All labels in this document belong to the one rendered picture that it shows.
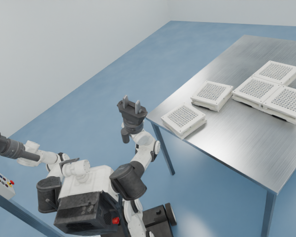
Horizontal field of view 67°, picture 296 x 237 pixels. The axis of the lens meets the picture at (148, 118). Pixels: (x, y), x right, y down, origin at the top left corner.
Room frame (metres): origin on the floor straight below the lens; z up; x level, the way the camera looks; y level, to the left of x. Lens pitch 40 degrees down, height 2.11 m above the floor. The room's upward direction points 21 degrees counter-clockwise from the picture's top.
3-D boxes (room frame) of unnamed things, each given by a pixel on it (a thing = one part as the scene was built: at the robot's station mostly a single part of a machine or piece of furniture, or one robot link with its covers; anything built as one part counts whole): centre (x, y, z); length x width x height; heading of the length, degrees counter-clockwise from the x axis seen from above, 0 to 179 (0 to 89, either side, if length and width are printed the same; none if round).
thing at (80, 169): (0.72, 0.39, 1.36); 0.10 x 0.07 x 0.09; 76
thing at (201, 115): (1.22, -0.25, 0.96); 0.25 x 0.24 x 0.02; 19
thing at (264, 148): (1.32, -0.90, 0.88); 1.50 x 1.10 x 0.04; 117
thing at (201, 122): (1.22, -0.25, 0.91); 0.24 x 0.24 x 0.02; 19
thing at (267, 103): (0.98, -0.93, 0.96); 0.25 x 0.24 x 0.02; 24
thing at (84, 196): (0.66, 0.41, 1.16); 0.34 x 0.30 x 0.36; 76
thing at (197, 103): (1.36, -0.55, 0.91); 0.24 x 0.24 x 0.02; 34
